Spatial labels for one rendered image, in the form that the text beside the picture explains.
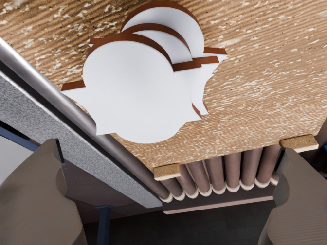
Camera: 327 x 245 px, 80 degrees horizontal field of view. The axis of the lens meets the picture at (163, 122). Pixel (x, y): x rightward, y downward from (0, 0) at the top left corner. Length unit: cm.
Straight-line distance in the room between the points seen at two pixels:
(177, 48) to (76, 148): 33
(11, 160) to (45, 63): 33
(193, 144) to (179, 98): 21
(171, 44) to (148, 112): 7
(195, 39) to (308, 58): 16
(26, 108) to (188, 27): 27
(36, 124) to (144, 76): 26
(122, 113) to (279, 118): 27
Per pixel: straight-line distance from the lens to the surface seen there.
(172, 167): 44
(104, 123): 21
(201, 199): 81
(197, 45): 18
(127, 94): 18
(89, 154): 46
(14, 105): 36
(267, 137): 42
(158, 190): 68
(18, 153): 55
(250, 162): 57
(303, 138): 46
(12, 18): 23
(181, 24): 17
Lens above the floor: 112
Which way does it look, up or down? 36 degrees down
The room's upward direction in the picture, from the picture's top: 175 degrees clockwise
